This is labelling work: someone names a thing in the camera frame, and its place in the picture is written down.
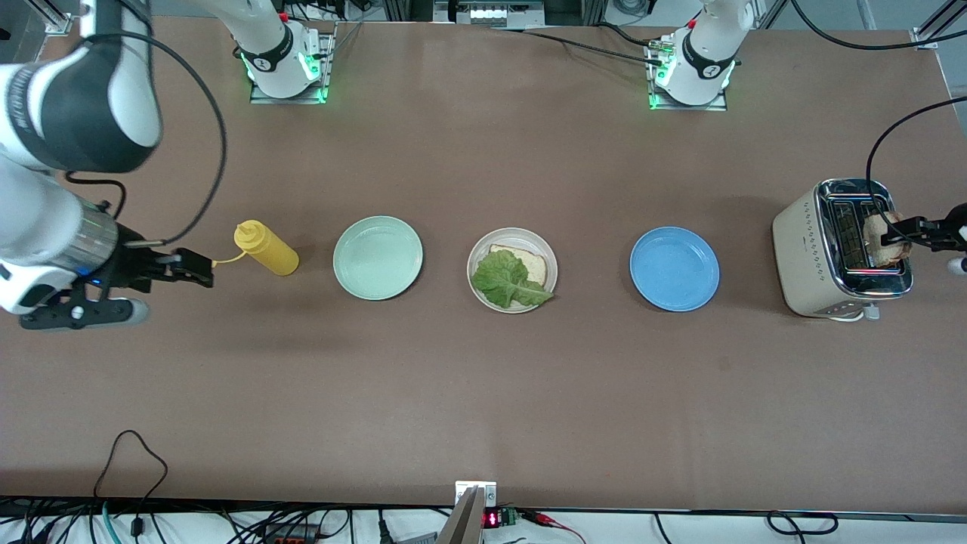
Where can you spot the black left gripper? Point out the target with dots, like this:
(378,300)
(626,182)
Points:
(953,229)

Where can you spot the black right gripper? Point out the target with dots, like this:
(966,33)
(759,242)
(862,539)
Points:
(134,266)

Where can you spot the brown toasted bread slice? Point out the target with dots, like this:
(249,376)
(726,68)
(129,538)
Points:
(878,227)

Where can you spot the yellow squeeze bottle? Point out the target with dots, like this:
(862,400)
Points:
(268,253)

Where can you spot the green lettuce leaf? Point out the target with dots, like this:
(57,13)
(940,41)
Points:
(506,279)

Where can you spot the light bread slice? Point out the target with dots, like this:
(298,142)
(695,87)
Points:
(535,263)

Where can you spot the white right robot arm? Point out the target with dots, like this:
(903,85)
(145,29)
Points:
(91,98)

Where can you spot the mint green plate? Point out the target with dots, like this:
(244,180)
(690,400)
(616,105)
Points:
(378,258)

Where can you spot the blue plate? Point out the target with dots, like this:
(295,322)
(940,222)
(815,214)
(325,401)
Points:
(675,269)

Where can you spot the beige plate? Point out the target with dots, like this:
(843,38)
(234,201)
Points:
(514,233)

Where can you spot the beige chrome toaster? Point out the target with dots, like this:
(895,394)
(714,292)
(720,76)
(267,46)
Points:
(801,257)

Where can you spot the orange black power strip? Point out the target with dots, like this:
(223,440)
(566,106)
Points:
(291,538)

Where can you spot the circuit board with red display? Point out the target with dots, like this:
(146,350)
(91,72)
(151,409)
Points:
(492,520)

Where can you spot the white power strip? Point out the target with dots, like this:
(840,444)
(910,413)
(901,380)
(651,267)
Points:
(491,13)

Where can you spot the aluminium frame corner bracket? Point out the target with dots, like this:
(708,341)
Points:
(923,38)
(57,23)

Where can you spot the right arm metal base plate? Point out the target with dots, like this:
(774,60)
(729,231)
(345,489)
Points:
(329,75)

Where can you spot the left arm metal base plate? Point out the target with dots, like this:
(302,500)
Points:
(680,107)

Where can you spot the grey metal camera mount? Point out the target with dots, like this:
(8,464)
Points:
(464,521)

